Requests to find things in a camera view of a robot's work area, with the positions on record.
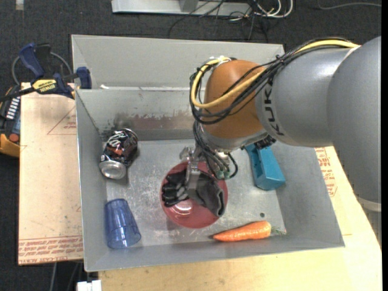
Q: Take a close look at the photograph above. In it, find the orange toy carrot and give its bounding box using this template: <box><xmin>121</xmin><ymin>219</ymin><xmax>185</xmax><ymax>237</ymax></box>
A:
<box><xmin>212</xmin><ymin>220</ymin><xmax>287</xmax><ymax>243</ymax></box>

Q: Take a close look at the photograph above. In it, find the clear blue plastic cup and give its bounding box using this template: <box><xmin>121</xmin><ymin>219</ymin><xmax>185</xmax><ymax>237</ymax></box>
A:
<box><xmin>104</xmin><ymin>198</ymin><xmax>142</xmax><ymax>250</ymax></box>

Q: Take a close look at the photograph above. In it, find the crushed black drink can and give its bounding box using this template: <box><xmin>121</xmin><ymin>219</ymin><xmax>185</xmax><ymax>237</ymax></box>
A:
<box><xmin>98</xmin><ymin>127</ymin><xmax>139</xmax><ymax>181</ymax></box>

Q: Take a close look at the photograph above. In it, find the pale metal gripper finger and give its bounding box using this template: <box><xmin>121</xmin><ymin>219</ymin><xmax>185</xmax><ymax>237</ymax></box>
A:
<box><xmin>186</xmin><ymin>160</ymin><xmax>201</xmax><ymax>194</ymax></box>

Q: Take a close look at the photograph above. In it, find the black glove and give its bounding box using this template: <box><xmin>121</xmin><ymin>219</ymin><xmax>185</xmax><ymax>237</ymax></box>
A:
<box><xmin>161</xmin><ymin>172</ymin><xmax>227</xmax><ymax>218</ymax></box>

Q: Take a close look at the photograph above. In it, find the blue plastic block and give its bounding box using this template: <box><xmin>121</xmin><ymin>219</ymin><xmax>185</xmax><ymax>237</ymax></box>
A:
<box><xmin>244</xmin><ymin>143</ymin><xmax>287</xmax><ymax>192</ymax></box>

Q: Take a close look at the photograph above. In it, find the red bowl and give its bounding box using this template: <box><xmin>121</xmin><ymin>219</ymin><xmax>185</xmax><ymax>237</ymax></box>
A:
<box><xmin>159</xmin><ymin>161</ymin><xmax>229</xmax><ymax>230</ymax></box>

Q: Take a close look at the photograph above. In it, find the grey metal bin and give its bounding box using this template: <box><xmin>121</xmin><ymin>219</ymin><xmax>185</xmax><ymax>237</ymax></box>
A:
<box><xmin>71</xmin><ymin>34</ymin><xmax>346</xmax><ymax>273</ymax></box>

